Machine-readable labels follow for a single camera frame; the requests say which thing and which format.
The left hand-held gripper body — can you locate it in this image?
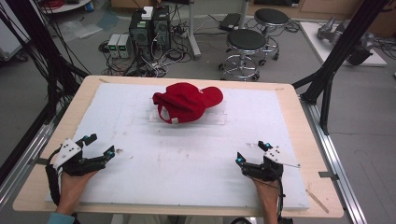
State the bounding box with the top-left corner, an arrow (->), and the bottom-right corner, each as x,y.
51,138 -> 107,178

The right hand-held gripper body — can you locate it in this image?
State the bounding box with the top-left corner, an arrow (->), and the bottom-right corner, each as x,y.
241,147 -> 302,183

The red cap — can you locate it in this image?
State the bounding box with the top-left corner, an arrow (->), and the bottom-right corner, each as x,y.
151,81 -> 224,125

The person's right hand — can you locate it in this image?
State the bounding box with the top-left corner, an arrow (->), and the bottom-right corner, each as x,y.
249,177 -> 280,210

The person's left hand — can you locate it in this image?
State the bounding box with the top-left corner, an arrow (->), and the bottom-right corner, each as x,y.
56,170 -> 98,217

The thin wooden stick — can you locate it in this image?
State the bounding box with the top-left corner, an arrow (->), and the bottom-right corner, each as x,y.
305,188 -> 331,215

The white foam board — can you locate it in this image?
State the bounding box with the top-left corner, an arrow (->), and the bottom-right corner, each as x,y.
45,82 -> 311,212

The grey power supply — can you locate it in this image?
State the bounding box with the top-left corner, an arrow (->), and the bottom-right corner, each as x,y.
118,34 -> 134,60
106,33 -> 122,59

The large black round stool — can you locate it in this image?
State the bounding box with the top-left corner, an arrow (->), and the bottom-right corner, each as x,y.
218,28 -> 268,83

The black computer tower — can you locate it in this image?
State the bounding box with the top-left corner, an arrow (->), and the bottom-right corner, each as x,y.
128,10 -> 154,61
151,5 -> 173,53

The white platform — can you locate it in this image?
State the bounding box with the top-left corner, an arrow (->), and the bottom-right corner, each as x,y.
299,21 -> 389,68

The white cabinet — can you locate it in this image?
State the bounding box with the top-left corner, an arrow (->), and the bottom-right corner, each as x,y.
0,18 -> 31,63

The black flat case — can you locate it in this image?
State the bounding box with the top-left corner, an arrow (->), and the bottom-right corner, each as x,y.
218,12 -> 243,33

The small black round stool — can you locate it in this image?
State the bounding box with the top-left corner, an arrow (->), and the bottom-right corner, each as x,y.
253,7 -> 290,62

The grey metal table leg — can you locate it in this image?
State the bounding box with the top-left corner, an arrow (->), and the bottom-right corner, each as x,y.
238,0 -> 252,31

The round white table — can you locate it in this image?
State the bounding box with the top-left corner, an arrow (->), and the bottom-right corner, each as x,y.
39,0 -> 93,15

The white box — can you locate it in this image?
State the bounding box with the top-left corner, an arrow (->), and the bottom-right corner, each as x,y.
141,6 -> 154,21

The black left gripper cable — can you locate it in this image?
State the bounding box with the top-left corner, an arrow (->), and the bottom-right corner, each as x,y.
45,148 -> 64,207

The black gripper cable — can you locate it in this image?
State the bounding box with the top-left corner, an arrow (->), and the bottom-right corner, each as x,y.
276,176 -> 294,224
45,148 -> 64,207

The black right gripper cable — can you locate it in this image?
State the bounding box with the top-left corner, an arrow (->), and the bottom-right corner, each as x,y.
276,176 -> 294,224

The aluminium rail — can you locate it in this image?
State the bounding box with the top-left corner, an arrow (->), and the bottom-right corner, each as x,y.
299,94 -> 369,224
0,121 -> 56,208

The black frame with cables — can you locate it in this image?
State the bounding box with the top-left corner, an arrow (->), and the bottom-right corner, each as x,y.
0,0 -> 91,126

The tangle of floor cables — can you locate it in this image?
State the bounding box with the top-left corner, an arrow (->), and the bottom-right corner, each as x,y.
98,12 -> 194,78

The black metal frame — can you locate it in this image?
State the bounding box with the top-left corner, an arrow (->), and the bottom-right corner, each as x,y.
291,0 -> 390,136

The grey metal post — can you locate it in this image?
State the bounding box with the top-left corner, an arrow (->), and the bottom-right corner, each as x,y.
186,0 -> 203,61

